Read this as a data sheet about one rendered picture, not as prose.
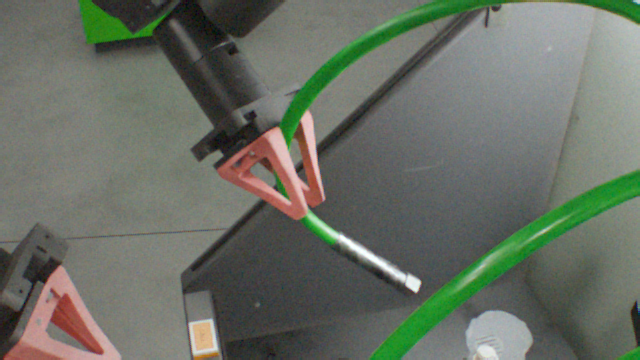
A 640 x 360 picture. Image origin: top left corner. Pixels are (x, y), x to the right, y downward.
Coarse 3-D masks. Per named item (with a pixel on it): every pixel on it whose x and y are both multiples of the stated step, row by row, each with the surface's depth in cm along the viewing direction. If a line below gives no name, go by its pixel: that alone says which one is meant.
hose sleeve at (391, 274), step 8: (344, 240) 57; (352, 240) 57; (336, 248) 57; (344, 248) 57; (352, 248) 57; (360, 248) 57; (368, 248) 58; (344, 256) 58; (352, 256) 57; (360, 256) 57; (368, 256) 58; (376, 256) 58; (360, 264) 58; (368, 264) 58; (376, 264) 58; (384, 264) 58; (392, 264) 59; (376, 272) 58; (384, 272) 58; (392, 272) 58; (400, 272) 59; (384, 280) 59; (392, 280) 58; (400, 280) 58
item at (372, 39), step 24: (456, 0) 42; (480, 0) 41; (504, 0) 41; (528, 0) 41; (552, 0) 41; (576, 0) 40; (600, 0) 40; (624, 0) 40; (384, 24) 44; (408, 24) 43; (360, 48) 45; (336, 72) 46; (312, 96) 48; (288, 120) 50; (288, 144) 51; (312, 216) 56; (336, 240) 57
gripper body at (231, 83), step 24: (192, 72) 51; (216, 72) 51; (240, 72) 51; (216, 96) 51; (240, 96) 51; (264, 96) 52; (288, 96) 55; (216, 120) 52; (240, 120) 48; (216, 144) 52
